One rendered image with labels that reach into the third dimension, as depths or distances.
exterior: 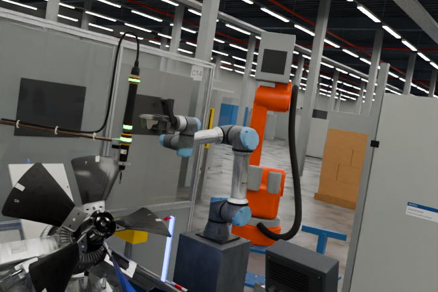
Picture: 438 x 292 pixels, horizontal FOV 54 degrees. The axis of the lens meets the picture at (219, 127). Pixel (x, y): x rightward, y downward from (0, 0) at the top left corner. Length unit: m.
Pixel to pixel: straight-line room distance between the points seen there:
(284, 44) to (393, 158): 2.98
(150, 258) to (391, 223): 1.64
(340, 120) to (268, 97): 6.88
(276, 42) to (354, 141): 4.42
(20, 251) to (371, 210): 2.21
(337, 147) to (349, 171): 0.57
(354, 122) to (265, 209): 7.03
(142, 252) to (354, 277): 1.47
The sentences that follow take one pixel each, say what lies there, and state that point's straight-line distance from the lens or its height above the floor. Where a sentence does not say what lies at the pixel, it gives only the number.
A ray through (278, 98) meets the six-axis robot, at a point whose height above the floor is 1.95.
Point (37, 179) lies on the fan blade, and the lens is 1.79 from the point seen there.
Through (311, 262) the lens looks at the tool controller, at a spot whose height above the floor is 1.23.
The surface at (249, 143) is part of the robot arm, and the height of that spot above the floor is 1.58.
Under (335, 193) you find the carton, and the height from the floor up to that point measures 0.23.
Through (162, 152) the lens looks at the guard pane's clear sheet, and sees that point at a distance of 3.00.
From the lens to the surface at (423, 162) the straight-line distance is 3.03.
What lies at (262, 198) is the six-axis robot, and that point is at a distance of 5.67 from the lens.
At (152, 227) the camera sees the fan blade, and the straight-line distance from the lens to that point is 1.98.
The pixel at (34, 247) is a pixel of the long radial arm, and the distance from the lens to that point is 1.84.
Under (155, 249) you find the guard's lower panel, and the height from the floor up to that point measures 0.68.
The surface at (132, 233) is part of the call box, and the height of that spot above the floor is 1.04.
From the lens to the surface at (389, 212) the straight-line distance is 3.11.
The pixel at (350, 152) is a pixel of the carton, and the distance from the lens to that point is 9.63.
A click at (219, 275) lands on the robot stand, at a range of 2.43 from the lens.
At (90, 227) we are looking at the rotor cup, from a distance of 1.78.
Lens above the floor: 1.76
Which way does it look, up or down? 3 degrees down
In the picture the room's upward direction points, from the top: 9 degrees clockwise
